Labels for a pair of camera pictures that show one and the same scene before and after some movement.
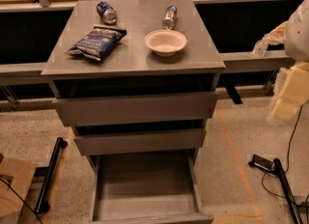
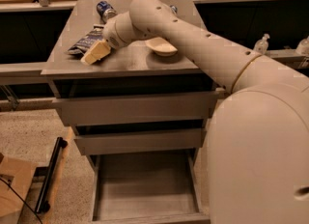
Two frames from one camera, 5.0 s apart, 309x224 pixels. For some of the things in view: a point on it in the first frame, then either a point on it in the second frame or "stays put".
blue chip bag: [98, 42] stays put
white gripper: [297, 38] -> [110, 34]
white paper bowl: [165, 42] stays put
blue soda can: [107, 13] stays put
